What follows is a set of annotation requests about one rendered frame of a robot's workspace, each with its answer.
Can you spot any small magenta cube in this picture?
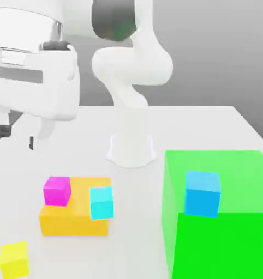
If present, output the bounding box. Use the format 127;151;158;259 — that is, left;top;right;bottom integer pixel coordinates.
43;175;72;207

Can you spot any small yellow cube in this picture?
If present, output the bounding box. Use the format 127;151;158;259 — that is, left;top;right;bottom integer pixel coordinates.
0;240;30;279

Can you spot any small blue cube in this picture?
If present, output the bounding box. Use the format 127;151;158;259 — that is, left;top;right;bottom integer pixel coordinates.
183;170;222;219

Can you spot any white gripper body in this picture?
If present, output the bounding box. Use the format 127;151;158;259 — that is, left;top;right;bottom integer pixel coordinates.
0;44;80;122

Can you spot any large green box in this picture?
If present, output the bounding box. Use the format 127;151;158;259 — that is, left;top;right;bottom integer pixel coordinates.
161;149;263;279

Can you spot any small cyan cube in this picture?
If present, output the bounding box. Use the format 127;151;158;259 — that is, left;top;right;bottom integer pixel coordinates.
88;186;115;221

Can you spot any large orange box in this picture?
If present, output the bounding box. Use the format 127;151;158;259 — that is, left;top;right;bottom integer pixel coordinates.
38;176;112;238

